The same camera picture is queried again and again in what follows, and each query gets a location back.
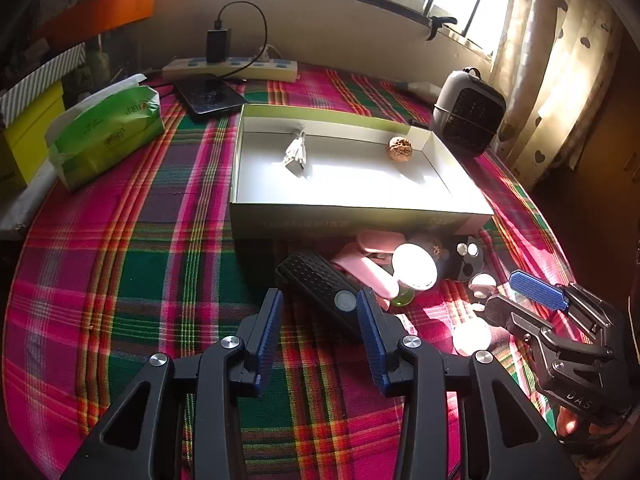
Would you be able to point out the person's right hand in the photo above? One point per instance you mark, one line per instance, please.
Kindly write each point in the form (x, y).
(569, 421)

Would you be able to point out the black charger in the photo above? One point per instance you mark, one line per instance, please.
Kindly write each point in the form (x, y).
(219, 46)

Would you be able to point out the black round disc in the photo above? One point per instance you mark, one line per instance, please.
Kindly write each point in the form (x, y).
(452, 266)

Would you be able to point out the black window clip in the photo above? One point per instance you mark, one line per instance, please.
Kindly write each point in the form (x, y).
(440, 22)

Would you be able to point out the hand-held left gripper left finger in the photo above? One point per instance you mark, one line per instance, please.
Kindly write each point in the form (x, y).
(267, 332)

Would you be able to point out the plaid tablecloth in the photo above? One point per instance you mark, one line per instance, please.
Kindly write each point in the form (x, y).
(150, 260)

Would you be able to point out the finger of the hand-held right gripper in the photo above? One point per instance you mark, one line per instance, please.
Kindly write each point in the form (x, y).
(510, 315)
(537, 289)

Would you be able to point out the green tissue pack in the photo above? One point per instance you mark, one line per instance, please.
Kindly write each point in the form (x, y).
(105, 130)

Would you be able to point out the yellow box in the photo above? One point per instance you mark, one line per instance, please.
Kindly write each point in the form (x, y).
(30, 130)

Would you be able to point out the grey fan heater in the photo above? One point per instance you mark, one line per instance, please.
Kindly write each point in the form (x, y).
(467, 115)

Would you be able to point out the white board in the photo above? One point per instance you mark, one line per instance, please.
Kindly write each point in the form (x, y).
(20, 210)

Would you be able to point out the black phone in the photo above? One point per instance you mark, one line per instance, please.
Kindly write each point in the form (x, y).
(210, 97)

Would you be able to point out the striped box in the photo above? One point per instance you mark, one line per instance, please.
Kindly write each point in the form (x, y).
(45, 77)

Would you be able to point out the white cylindrical cup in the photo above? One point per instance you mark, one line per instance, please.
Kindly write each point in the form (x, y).
(472, 336)

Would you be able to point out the cardboard box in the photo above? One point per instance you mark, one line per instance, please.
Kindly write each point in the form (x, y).
(350, 180)

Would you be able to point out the brown walnut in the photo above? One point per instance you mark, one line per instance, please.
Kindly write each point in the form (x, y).
(400, 149)

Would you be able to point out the white power strip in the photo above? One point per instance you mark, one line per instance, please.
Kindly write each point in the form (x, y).
(270, 71)

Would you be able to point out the orange box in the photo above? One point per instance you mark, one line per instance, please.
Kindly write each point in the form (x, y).
(100, 12)

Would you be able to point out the pink clip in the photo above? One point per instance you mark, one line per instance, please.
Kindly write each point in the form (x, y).
(362, 275)

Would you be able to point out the white and green round container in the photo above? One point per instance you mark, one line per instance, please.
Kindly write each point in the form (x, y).
(414, 266)

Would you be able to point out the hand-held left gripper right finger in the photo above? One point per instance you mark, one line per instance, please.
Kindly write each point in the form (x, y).
(372, 340)

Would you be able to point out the heart print curtain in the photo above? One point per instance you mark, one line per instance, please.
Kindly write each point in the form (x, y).
(565, 60)

